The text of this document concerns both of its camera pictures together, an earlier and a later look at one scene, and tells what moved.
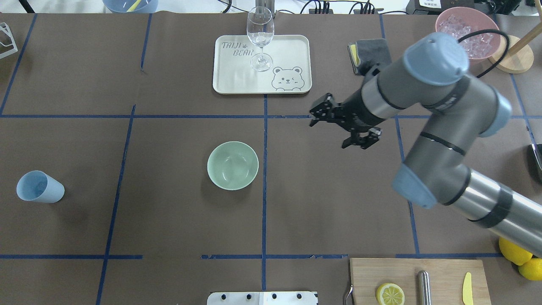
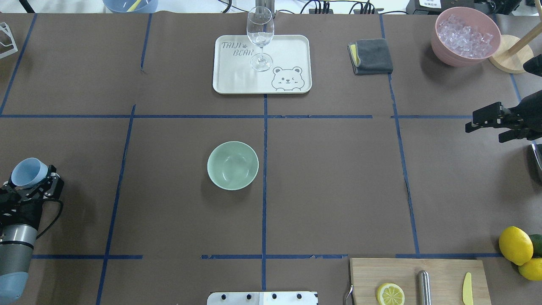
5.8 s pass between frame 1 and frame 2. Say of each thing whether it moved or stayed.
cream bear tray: stayed
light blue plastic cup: moved
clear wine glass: stayed
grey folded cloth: stayed
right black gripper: moved
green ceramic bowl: stayed
